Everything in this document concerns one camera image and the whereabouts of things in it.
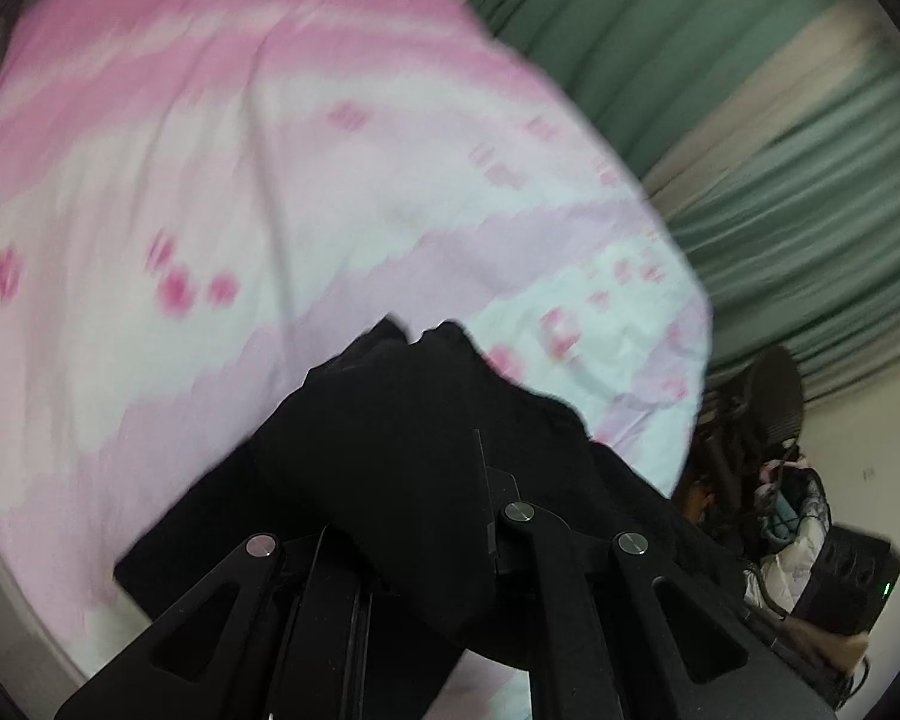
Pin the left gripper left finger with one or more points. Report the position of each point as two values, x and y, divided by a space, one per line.
277 630

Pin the beige curtain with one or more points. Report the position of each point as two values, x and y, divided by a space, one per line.
772 99

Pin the pink floral duvet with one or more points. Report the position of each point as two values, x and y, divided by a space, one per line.
200 200

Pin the black pants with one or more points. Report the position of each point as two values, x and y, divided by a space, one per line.
387 442

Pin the clutter pile by wall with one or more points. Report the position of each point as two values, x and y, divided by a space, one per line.
817 588

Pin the green curtain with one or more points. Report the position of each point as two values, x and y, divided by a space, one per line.
800 246

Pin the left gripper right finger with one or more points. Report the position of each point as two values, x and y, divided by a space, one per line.
616 608

